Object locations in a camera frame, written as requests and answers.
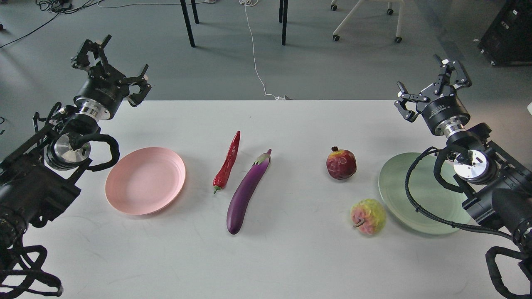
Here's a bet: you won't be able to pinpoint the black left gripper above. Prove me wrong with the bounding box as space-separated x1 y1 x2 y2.
71 34 152 120

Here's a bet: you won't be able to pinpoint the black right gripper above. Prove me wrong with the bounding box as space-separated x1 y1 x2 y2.
394 54 473 137

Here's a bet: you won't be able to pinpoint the red pomegranate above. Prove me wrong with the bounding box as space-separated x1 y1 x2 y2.
325 146 357 180

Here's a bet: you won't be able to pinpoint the yellow pink peach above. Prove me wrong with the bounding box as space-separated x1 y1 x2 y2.
350 199 387 236

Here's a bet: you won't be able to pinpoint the red chili pepper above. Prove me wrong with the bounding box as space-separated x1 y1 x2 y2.
212 130 241 194

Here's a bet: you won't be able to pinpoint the purple eggplant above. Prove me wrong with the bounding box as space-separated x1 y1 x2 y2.
226 149 272 235

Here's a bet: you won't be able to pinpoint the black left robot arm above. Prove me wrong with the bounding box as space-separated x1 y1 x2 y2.
0 35 152 299

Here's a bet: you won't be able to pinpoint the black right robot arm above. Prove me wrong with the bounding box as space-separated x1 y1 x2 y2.
395 55 532 299

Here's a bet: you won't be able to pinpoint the black equipment case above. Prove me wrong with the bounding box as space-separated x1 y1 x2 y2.
478 0 532 66

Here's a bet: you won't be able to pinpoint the black table legs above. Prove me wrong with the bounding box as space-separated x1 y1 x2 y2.
175 0 289 49

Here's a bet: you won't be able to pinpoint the pink plate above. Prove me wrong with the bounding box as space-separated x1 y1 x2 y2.
105 147 186 216

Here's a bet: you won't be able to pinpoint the light green plate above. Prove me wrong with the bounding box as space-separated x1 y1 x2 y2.
378 152 472 235

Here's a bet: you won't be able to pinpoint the white office chair base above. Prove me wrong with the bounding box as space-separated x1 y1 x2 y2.
331 0 406 44

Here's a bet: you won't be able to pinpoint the black floor cables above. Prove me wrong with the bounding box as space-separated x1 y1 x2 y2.
0 0 100 49

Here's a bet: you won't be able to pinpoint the white floor cable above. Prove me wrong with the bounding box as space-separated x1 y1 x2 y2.
239 0 287 101

